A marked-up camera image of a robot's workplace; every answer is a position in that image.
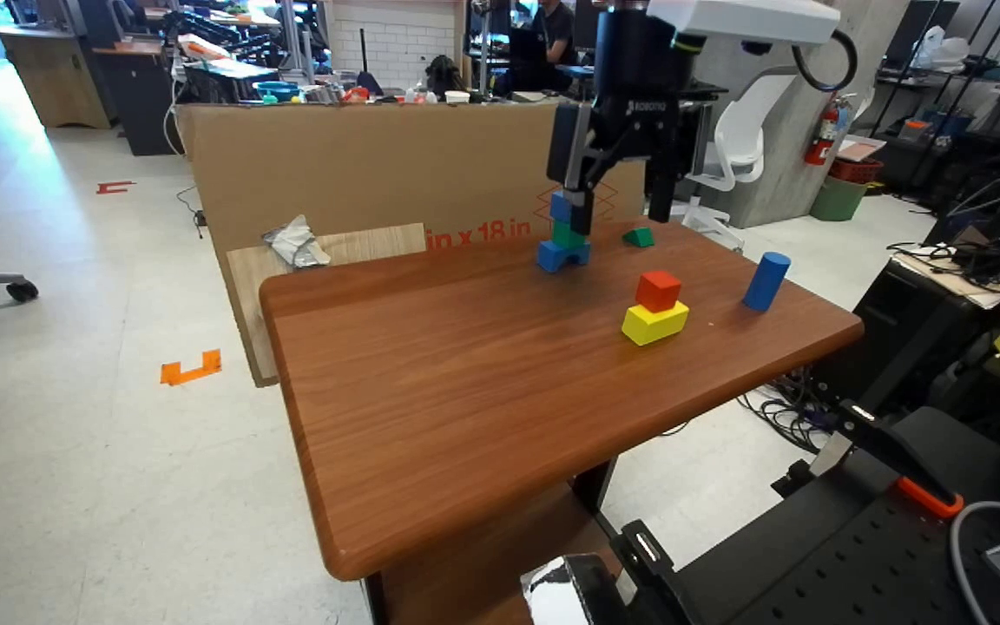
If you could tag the wooden cabinet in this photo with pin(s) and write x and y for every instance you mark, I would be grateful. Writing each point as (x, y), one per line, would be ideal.
(54, 73)

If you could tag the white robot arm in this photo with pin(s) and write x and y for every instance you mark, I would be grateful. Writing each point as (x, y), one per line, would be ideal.
(754, 19)

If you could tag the red fire extinguisher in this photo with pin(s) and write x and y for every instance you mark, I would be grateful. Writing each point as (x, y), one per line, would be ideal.
(826, 132)

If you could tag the green flat square block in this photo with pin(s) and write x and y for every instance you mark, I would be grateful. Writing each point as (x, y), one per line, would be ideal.
(641, 237)

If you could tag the yellow rectangular block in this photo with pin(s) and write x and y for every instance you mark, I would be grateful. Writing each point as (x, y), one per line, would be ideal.
(650, 328)

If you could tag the white crumpled paper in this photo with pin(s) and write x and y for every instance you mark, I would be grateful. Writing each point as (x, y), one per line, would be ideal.
(292, 245)

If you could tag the orange floor bracket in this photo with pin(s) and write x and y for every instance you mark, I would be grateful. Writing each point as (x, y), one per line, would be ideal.
(189, 370)

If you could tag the wooden table lower panel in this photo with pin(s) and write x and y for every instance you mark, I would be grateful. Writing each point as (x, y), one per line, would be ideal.
(466, 568)

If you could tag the green cube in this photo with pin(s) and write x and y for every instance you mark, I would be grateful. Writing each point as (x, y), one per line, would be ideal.
(571, 237)

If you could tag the person in dark clothes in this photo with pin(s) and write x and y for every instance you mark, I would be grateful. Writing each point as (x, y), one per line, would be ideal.
(547, 39)

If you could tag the blue arch block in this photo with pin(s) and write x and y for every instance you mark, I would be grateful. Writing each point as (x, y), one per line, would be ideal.
(553, 260)

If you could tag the light plywood board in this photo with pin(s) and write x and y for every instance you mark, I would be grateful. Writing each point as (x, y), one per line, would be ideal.
(348, 249)

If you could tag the orange cube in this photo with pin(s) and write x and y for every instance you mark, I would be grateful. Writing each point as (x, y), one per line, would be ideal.
(656, 292)

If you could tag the blue cylinder block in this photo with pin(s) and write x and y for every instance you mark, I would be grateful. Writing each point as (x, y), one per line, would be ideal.
(766, 283)

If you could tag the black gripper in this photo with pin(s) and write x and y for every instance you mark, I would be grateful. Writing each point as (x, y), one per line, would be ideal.
(642, 72)

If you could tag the large printed cardboard box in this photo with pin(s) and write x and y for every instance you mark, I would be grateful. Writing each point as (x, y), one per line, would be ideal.
(384, 168)

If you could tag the blue cube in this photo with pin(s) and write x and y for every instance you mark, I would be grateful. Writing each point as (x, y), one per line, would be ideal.
(560, 210)

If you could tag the green bin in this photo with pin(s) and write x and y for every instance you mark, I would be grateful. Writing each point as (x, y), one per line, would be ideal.
(834, 201)

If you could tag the black perforated breadboard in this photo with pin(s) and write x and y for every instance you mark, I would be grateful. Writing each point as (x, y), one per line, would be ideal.
(868, 556)

